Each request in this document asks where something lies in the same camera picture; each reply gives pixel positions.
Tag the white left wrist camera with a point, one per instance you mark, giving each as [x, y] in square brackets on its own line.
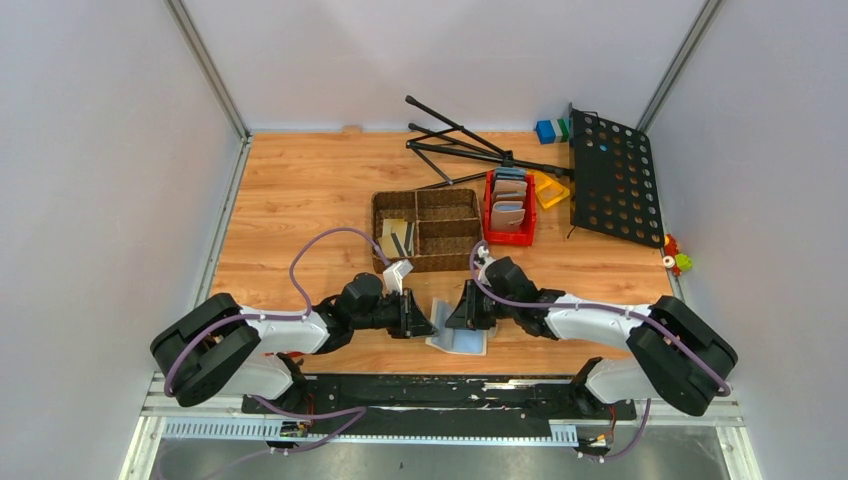
[394, 274]

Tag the gold credit cards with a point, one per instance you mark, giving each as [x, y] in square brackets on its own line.
[397, 238]

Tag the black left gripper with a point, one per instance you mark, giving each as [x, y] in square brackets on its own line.
[412, 321]

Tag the blue green toy block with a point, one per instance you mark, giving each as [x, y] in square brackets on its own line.
[553, 131]

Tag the card holders in red bin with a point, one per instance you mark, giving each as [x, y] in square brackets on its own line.
[508, 192]

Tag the red plastic bin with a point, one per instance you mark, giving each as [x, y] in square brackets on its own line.
[526, 235]

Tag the white card holder wallet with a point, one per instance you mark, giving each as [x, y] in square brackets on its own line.
[454, 340]

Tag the black perforated music stand desk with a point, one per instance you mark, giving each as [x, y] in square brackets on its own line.
[613, 183]

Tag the black folding music stand legs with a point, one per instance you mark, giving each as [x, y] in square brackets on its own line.
[457, 141]

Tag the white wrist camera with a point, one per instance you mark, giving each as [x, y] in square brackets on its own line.
[394, 274]
[482, 258]

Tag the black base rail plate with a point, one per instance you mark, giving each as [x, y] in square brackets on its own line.
[447, 405]

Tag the yellow transparent tray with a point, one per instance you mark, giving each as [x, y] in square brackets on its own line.
[548, 191]

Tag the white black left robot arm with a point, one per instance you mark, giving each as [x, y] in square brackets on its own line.
[222, 347]

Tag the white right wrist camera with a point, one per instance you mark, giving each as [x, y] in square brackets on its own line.
[482, 258]

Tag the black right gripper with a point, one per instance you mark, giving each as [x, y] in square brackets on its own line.
[466, 315]

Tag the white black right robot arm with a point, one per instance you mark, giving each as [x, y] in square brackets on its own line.
[675, 354]

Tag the red green small toy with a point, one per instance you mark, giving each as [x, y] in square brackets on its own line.
[674, 259]

